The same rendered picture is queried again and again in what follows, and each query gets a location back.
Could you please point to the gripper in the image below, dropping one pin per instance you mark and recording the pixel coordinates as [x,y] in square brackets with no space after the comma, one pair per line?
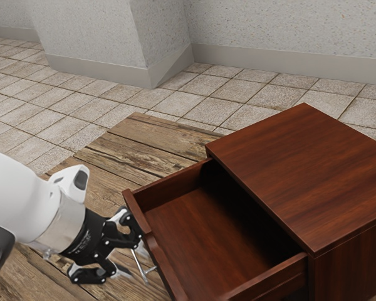
[89,238]

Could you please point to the dark red wooden drawer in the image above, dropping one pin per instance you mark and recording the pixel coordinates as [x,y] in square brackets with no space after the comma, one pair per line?
[213,238]

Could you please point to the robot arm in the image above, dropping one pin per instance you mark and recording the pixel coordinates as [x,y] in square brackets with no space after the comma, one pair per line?
[22,200]

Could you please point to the dark red wooden cabinet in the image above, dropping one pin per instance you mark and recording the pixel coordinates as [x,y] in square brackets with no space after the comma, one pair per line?
[300,169]

